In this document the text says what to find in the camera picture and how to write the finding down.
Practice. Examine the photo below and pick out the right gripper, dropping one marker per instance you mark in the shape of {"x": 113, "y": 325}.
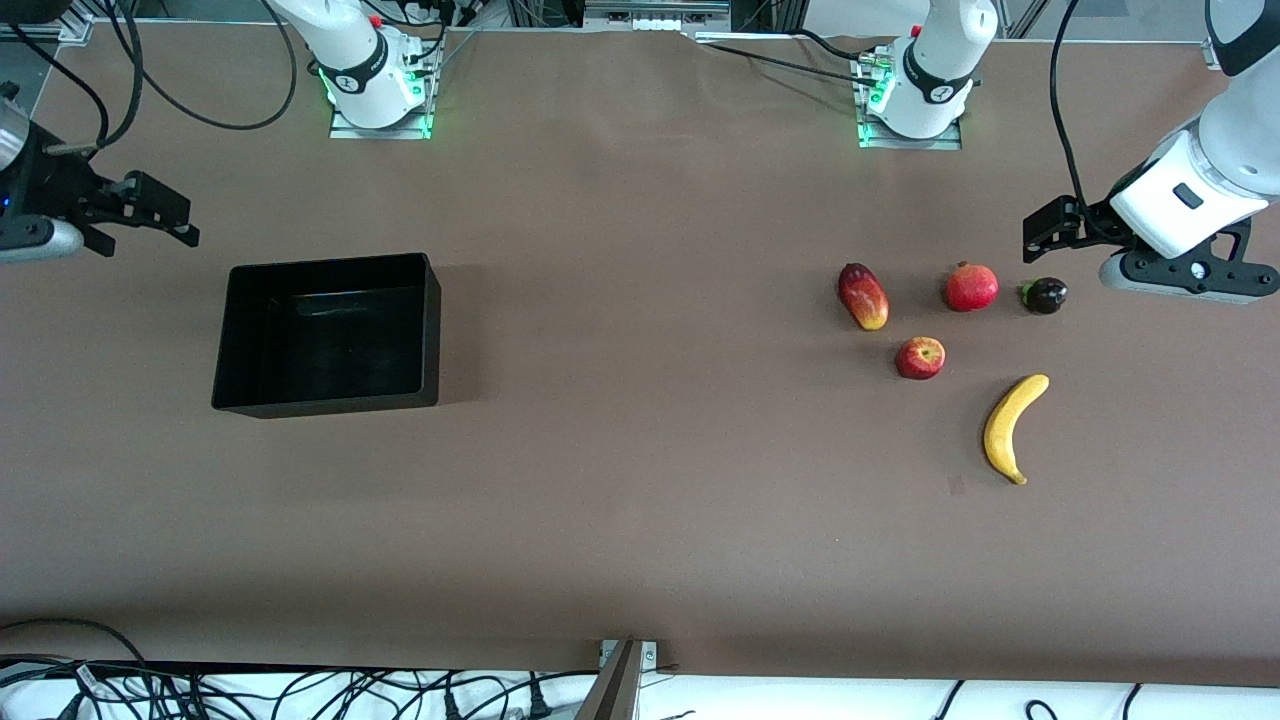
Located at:
{"x": 62, "y": 190}

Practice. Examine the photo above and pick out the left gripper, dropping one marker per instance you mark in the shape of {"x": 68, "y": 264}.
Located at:
{"x": 1092, "y": 221}

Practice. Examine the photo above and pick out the red apple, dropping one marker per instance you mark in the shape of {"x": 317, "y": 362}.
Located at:
{"x": 920, "y": 358}

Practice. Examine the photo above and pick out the yellow banana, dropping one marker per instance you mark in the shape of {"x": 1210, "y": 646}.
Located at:
{"x": 1000, "y": 430}

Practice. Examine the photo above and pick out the black plastic box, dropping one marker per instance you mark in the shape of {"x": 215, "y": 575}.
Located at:
{"x": 320, "y": 360}

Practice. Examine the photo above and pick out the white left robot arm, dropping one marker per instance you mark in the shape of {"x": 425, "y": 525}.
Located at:
{"x": 935, "y": 90}

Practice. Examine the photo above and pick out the dark purple mangosteen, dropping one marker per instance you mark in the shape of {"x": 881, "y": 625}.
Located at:
{"x": 1046, "y": 296}

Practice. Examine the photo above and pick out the red pomegranate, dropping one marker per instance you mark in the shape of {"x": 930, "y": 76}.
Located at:
{"x": 972, "y": 288}

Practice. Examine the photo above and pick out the red yellow mango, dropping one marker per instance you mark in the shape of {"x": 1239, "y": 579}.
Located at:
{"x": 865, "y": 300}

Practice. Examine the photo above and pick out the brown table cover sheet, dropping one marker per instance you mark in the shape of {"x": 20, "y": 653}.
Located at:
{"x": 600, "y": 520}

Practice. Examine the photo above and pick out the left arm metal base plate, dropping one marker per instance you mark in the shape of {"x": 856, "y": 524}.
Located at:
{"x": 950, "y": 144}

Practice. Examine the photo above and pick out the silver aluminium frame profile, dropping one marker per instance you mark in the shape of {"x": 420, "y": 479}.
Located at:
{"x": 1212, "y": 55}
{"x": 70, "y": 32}

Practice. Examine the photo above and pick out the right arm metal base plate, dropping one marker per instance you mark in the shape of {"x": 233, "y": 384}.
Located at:
{"x": 345, "y": 130}

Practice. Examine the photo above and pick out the silver rail with white sockets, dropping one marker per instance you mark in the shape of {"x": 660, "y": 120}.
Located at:
{"x": 655, "y": 22}

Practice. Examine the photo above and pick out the grey metal mount post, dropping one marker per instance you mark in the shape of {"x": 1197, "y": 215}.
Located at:
{"x": 615, "y": 690}

